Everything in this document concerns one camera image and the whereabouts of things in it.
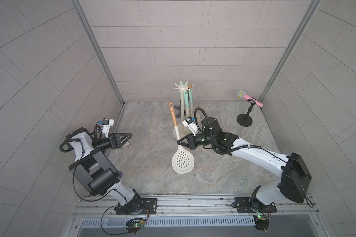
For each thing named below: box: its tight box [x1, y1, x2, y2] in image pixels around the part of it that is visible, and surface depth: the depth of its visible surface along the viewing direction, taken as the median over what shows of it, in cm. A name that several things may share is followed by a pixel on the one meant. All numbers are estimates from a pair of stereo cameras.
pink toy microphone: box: [236, 89, 264, 108], surface depth 94 cm
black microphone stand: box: [236, 98, 256, 127], surface depth 107 cm
